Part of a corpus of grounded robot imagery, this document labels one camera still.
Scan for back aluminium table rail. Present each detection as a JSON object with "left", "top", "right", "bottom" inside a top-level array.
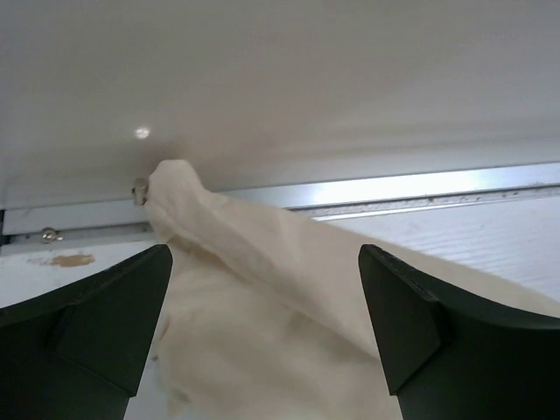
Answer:
[{"left": 1, "top": 163, "right": 559, "bottom": 250}]

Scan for beige trousers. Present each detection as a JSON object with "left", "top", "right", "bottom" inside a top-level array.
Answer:
[{"left": 145, "top": 160, "right": 559, "bottom": 419}]

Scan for silver rail bolt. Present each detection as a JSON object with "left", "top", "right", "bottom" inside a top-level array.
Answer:
[{"left": 131, "top": 178, "right": 150, "bottom": 207}]

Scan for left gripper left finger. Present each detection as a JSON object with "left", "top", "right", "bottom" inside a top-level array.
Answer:
[{"left": 1, "top": 245, "right": 172, "bottom": 420}]

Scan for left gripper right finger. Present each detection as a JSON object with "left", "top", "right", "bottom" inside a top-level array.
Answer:
[{"left": 359, "top": 245, "right": 559, "bottom": 419}]

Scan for silver wing nut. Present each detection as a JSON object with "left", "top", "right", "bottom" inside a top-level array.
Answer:
[{"left": 40, "top": 227, "right": 63, "bottom": 244}]

